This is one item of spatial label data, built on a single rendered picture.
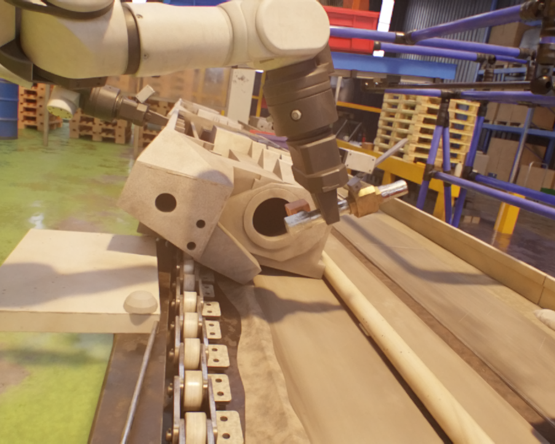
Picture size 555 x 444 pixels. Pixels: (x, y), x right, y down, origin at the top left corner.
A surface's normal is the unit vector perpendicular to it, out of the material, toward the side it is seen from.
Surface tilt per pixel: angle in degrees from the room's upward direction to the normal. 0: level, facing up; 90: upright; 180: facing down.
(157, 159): 38
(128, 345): 0
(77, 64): 141
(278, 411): 43
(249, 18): 85
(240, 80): 90
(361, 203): 90
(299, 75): 52
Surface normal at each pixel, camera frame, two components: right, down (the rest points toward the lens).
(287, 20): 0.61, 0.11
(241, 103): 0.21, 0.29
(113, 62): 0.46, 0.86
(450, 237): -0.97, -0.10
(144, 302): 0.53, -0.35
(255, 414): -0.01, -0.95
